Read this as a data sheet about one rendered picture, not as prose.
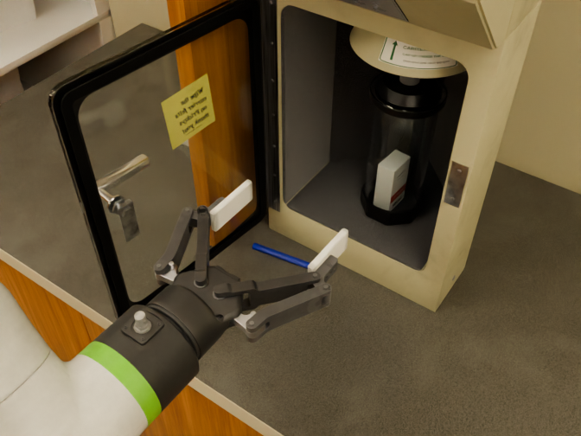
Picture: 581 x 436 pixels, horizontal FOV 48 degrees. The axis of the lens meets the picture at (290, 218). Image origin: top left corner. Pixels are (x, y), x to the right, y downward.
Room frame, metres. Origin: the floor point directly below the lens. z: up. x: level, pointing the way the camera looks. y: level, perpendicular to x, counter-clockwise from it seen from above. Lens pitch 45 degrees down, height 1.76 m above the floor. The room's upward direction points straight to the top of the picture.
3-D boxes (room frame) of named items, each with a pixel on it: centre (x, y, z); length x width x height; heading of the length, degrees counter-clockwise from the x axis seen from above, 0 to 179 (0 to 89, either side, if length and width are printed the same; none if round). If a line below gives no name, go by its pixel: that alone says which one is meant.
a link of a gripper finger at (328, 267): (0.44, -0.04, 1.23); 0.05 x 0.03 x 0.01; 144
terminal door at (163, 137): (0.66, 0.14, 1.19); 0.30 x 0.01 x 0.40; 138
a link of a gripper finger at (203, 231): (0.48, 0.10, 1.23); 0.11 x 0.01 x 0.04; 5
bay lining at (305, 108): (0.81, -0.16, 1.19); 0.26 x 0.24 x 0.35; 55
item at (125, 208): (0.58, 0.20, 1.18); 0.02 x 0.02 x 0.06; 48
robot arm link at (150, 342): (0.35, 0.14, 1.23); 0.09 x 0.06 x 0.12; 54
